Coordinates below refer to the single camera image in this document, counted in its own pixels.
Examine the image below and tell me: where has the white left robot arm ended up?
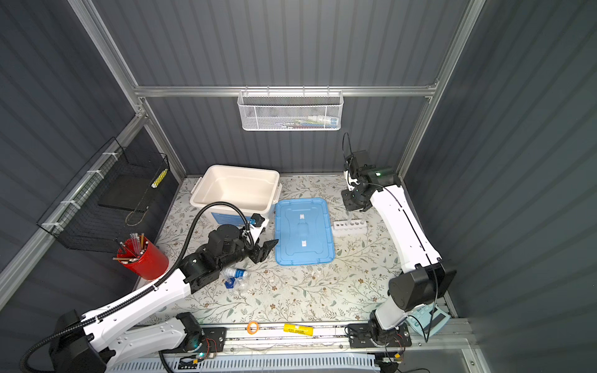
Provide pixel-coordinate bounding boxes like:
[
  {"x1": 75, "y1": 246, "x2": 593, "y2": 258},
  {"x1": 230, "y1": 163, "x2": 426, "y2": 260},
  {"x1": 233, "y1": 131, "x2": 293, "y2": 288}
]
[{"x1": 20, "y1": 214, "x2": 277, "y2": 372}]

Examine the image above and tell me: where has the teal calculator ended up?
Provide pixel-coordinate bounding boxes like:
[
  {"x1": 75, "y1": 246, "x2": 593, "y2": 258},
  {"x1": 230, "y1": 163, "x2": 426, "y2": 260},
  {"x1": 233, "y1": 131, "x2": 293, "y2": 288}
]
[{"x1": 407, "y1": 305, "x2": 451, "y2": 338}]

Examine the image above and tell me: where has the blue cap clear bottle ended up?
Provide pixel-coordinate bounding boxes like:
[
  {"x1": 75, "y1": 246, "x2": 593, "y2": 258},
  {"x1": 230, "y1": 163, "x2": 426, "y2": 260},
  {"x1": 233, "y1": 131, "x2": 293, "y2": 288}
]
[{"x1": 221, "y1": 267, "x2": 249, "y2": 290}]

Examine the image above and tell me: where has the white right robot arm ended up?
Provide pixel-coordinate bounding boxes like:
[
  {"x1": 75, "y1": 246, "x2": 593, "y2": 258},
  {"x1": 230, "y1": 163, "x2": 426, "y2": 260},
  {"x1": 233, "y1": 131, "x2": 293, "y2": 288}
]
[{"x1": 341, "y1": 151, "x2": 456, "y2": 344}]

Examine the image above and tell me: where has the white test tube rack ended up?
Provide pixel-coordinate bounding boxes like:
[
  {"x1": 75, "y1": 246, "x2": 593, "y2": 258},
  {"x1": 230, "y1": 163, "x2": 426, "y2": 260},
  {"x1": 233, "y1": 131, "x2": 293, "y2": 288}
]
[{"x1": 332, "y1": 219, "x2": 368, "y2": 237}]

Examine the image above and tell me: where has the black wire wall basket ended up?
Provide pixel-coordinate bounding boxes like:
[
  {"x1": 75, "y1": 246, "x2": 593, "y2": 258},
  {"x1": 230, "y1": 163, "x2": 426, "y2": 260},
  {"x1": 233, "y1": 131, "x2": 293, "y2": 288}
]
[{"x1": 37, "y1": 131, "x2": 179, "y2": 253}]

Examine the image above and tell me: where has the orange rubber band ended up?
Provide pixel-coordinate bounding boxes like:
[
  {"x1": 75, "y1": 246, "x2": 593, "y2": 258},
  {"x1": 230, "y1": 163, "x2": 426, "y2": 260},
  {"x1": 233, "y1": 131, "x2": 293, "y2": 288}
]
[{"x1": 247, "y1": 321, "x2": 260, "y2": 335}]

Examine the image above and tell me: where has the blue plastic bin lid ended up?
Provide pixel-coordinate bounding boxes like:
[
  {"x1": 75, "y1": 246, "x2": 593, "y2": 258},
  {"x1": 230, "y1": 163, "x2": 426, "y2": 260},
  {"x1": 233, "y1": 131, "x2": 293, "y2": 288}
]
[{"x1": 275, "y1": 197, "x2": 336, "y2": 267}]

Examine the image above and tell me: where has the white wire wall basket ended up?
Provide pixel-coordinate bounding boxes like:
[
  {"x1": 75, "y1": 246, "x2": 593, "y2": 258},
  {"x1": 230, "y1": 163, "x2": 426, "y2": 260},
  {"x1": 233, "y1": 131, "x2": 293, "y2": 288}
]
[{"x1": 237, "y1": 92, "x2": 345, "y2": 131}]

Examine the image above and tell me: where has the yellow label tag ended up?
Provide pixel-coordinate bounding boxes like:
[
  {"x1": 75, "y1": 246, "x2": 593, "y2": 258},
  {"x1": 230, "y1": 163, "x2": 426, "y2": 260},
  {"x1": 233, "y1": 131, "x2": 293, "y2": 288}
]
[{"x1": 283, "y1": 323, "x2": 314, "y2": 337}]

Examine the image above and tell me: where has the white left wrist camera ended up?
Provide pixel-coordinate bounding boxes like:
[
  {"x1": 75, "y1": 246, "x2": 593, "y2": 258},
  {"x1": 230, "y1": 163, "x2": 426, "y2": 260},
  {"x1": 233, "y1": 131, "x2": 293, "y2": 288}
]
[{"x1": 250, "y1": 213, "x2": 269, "y2": 241}]

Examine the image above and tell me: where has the white plastic storage bin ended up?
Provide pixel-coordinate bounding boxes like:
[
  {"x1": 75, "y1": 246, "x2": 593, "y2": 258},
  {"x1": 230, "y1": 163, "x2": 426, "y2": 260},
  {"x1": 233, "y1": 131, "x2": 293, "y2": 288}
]
[{"x1": 190, "y1": 165, "x2": 281, "y2": 221}]

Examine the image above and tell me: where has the red pencil cup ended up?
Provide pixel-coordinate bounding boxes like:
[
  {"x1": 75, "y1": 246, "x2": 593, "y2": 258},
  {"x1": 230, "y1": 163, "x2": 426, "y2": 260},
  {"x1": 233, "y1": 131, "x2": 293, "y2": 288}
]
[{"x1": 113, "y1": 233, "x2": 169, "y2": 281}]

